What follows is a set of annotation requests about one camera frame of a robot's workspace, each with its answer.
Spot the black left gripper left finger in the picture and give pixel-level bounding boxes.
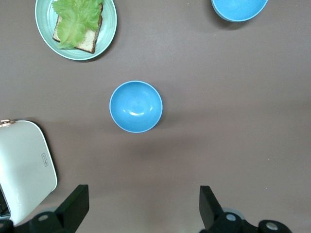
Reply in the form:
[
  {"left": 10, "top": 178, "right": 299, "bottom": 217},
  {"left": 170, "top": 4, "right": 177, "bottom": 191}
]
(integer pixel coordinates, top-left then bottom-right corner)
[{"left": 14, "top": 184, "right": 89, "bottom": 233}]

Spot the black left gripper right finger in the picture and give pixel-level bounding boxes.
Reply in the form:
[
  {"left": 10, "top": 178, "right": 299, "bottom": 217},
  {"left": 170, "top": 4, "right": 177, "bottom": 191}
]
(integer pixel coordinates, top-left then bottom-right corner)
[{"left": 199, "top": 185, "right": 291, "bottom": 233}]

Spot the blue bowl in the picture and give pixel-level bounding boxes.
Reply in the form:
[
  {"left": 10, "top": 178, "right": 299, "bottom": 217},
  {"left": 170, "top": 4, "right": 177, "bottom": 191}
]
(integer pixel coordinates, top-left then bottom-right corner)
[
  {"left": 210, "top": 0, "right": 269, "bottom": 23},
  {"left": 109, "top": 80, "right": 163, "bottom": 133}
]

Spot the cream white toaster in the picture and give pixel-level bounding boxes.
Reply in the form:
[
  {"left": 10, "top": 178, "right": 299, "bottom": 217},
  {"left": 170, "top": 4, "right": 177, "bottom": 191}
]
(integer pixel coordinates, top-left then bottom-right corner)
[{"left": 0, "top": 118, "right": 58, "bottom": 225}]

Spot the bread slice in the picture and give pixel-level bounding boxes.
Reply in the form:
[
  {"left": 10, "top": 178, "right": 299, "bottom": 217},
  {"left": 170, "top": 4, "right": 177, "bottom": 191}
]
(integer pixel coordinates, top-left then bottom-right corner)
[{"left": 52, "top": 3, "right": 104, "bottom": 54}]

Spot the pale green plate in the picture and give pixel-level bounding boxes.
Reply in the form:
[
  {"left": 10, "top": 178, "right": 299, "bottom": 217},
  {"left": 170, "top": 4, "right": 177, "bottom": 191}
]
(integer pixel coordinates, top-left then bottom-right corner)
[{"left": 35, "top": 0, "right": 118, "bottom": 61}]

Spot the green lettuce leaf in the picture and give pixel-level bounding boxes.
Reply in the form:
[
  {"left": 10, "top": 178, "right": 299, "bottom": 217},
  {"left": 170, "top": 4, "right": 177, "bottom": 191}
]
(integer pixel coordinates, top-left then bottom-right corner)
[{"left": 52, "top": 0, "right": 104, "bottom": 50}]

